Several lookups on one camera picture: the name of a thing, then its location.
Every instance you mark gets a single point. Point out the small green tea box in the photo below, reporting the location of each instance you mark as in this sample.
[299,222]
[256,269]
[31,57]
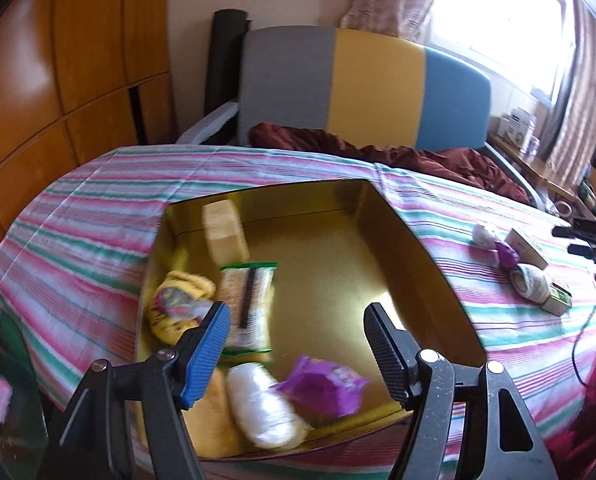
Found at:
[558,301]

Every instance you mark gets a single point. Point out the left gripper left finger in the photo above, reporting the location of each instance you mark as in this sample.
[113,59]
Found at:
[93,437]

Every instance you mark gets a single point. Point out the striped bed cover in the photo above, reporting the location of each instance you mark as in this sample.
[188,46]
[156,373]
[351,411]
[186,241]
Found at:
[72,263]

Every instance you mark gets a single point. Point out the grey yellow blue armchair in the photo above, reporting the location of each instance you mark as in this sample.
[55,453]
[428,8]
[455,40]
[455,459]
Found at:
[367,88]

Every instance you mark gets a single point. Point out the purple snack packet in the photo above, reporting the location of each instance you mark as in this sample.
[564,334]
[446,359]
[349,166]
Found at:
[507,257]
[326,388]

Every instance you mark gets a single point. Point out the white cream tea box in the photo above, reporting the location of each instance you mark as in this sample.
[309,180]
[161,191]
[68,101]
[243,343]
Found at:
[528,251]

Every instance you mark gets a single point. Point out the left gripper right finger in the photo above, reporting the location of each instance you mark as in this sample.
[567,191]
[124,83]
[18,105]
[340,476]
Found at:
[499,438]

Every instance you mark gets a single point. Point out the white appliance box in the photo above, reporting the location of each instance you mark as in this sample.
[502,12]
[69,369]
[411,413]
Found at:
[516,127]

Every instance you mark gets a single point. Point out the gold tin box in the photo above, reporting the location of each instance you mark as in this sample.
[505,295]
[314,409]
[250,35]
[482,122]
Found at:
[339,246]

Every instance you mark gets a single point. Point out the small white wrapped ball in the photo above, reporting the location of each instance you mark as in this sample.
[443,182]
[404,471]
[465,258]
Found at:
[484,237]

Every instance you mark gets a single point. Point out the dark red blanket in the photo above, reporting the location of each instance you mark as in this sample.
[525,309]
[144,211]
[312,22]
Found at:
[461,165]

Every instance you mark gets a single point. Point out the black rolled mat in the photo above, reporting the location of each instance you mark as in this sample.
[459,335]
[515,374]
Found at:
[228,30]

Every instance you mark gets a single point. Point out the wooden desk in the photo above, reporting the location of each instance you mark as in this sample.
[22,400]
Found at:
[533,170]

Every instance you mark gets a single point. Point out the right beige curtain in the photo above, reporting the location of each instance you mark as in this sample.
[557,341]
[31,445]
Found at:
[570,136]

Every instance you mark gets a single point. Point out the white plastic bag ball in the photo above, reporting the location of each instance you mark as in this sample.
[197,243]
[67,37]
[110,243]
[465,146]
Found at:
[264,416]

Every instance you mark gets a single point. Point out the yellow sponge block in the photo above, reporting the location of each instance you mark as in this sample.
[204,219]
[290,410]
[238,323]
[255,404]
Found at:
[224,234]

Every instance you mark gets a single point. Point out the wooden wardrobe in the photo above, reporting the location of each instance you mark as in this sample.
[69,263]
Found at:
[78,78]

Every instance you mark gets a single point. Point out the cream sock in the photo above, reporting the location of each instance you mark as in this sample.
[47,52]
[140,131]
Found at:
[530,282]

